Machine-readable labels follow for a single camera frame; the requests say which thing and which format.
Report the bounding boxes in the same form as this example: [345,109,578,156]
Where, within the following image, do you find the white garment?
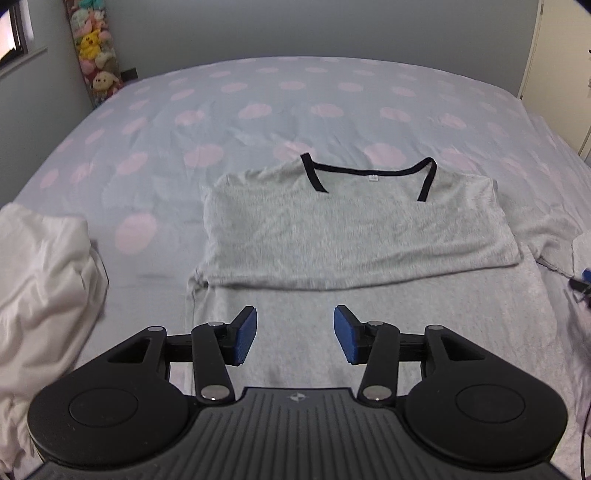
[0,203,109,467]

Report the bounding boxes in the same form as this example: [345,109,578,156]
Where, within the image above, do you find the clear tube of plush toys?
[65,0,124,100]

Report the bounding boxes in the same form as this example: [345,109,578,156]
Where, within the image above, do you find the grey window sill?
[0,46,48,80]

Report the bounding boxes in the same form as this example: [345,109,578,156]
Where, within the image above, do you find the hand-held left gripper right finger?
[333,305,481,406]

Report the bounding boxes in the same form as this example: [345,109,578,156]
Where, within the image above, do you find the window with dark frame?
[0,0,35,63]

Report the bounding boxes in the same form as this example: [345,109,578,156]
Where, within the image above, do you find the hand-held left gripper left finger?
[108,305,258,404]

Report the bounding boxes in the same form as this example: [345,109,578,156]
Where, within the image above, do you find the grey t-shirt with black collar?
[186,154,583,416]

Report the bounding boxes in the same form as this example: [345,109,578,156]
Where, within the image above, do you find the cream wardrobe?
[519,0,591,164]

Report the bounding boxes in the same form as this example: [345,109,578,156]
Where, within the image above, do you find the pink polka dot bed sheet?
[0,56,591,480]

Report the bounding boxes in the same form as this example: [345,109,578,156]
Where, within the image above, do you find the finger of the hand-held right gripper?
[569,267,591,308]

